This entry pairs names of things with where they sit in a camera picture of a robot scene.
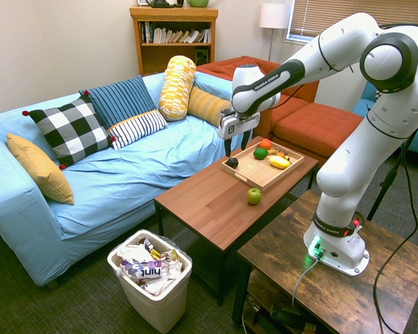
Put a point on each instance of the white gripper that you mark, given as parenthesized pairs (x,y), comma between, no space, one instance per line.
(237,124)

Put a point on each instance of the green apple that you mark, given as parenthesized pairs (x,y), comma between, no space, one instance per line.
(254,196)

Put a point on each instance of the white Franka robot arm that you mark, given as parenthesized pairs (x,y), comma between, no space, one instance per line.
(352,139)

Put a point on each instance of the wooden serving tray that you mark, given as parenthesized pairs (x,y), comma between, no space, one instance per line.
(261,174)

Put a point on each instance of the black round fruit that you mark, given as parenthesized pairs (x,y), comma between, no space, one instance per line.
(232,163)

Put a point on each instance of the dark green round fruit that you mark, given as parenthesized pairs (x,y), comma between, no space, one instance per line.
(260,153)

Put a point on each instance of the small yellow banana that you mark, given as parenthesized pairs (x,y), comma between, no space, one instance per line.
(272,152)

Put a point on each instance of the yellow oval fruit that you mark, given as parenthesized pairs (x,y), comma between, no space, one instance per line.
(279,162)

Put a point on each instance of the small orange brown fruit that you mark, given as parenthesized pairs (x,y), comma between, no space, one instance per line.
(283,154)

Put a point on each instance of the yellow striped pillow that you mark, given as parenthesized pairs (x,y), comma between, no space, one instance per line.
(207,104)

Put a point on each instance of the brown wooden coffee table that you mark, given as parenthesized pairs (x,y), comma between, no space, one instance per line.
(209,208)

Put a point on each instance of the orange sectional sofa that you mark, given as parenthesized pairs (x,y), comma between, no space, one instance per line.
(313,127)

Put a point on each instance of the yellow patterned bolster pillow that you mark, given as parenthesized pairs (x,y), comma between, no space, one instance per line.
(177,87)

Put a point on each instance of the black speaker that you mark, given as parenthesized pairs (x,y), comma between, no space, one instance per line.
(202,56)

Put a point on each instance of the white navy striped pillow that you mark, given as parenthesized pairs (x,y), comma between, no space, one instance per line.
(137,127)

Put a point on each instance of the light blue sofa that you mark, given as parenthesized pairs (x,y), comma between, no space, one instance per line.
(125,174)

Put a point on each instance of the wooden bookshelf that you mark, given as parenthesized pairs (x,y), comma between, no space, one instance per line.
(153,59)

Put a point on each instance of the row of books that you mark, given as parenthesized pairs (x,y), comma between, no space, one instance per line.
(181,35)

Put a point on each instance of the blue striped pillow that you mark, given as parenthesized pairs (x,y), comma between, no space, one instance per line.
(120,99)

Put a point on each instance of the white floor lamp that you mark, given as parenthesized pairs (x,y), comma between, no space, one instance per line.
(273,15)

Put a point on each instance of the green pot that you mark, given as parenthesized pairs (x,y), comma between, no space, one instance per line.
(198,2)

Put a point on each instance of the black tripod stand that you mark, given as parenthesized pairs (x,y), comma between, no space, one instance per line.
(386,181)

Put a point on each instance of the crumpled hint wrapper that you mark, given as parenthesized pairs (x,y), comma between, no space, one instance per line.
(146,269)

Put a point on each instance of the black white object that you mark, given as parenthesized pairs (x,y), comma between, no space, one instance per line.
(162,3)

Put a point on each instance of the window blinds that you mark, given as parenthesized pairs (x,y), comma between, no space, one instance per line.
(334,14)

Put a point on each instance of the black white checkered pillow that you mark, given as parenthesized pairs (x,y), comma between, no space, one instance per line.
(69,130)

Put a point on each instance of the white trash bin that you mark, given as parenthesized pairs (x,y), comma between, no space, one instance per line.
(160,299)

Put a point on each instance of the black power strip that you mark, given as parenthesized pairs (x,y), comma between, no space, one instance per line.
(285,315)

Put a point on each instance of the rustic dark wood table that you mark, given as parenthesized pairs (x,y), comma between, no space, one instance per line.
(334,299)

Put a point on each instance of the plain mustard yellow pillow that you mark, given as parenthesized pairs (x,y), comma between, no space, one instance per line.
(42,170)

